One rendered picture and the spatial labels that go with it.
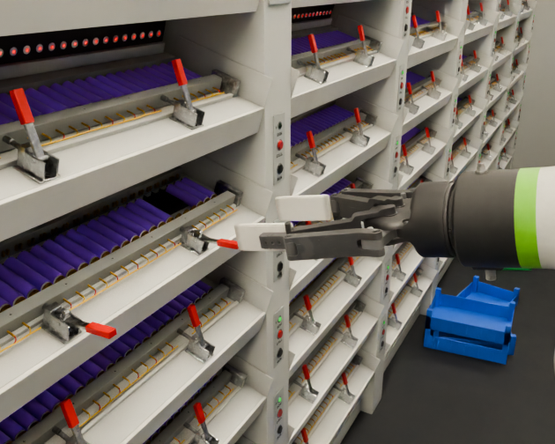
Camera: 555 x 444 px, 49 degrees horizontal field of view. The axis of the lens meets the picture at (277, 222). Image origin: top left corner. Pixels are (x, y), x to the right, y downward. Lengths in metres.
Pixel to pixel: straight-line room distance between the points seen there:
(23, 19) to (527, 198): 0.49
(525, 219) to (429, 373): 1.79
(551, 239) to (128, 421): 0.61
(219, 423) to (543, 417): 1.32
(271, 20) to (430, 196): 0.51
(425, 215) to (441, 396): 1.67
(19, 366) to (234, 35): 0.60
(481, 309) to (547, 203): 2.02
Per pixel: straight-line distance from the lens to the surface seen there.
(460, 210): 0.57
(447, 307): 2.59
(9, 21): 0.64
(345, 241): 0.59
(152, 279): 0.86
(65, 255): 0.85
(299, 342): 1.41
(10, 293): 0.78
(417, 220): 0.59
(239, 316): 1.13
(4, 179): 0.68
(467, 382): 2.32
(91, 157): 0.74
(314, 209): 0.72
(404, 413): 2.13
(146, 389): 0.96
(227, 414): 1.21
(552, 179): 0.58
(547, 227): 0.56
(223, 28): 1.04
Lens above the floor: 1.32
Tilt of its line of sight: 22 degrees down
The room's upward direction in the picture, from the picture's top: straight up
